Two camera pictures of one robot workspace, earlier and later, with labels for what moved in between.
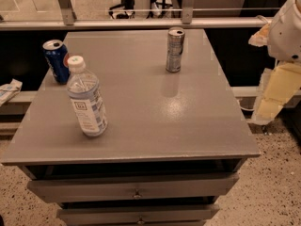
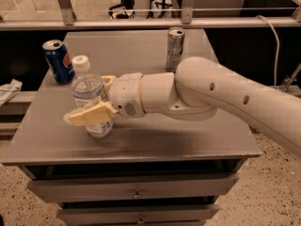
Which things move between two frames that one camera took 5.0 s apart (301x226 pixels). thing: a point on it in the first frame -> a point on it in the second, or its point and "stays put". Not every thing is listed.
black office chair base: [128, 1] stays put
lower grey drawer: [116, 215] stays put
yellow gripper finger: [261, 37] -> [108, 78]
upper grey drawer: [107, 188] stays put
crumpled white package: [9, 90] stays put
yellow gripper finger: [278, 85] -> [100, 112]
